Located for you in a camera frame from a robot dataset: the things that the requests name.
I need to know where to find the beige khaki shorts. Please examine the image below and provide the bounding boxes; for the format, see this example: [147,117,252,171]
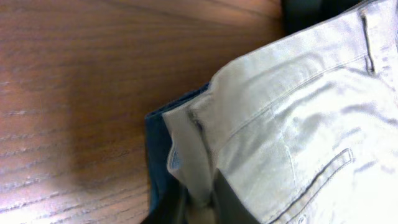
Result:
[163,1,397,223]

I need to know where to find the navy blue shorts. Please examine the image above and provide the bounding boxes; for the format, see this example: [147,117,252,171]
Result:
[141,84,208,224]

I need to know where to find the black garment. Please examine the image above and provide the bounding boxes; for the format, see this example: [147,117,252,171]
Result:
[281,0,362,35]

